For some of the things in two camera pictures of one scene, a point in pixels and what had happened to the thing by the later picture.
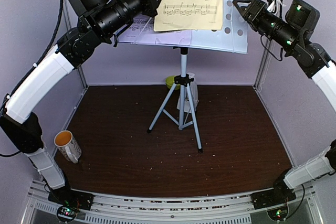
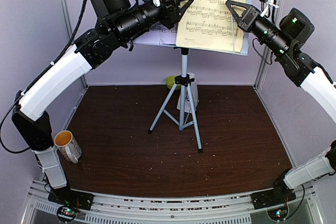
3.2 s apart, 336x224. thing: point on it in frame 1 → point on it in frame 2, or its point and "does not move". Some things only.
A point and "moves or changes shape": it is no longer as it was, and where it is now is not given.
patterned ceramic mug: [67, 146] does not move
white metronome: [194, 95] does not move
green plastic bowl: [169, 81] does not move
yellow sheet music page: [193, 1] moves or changes shape
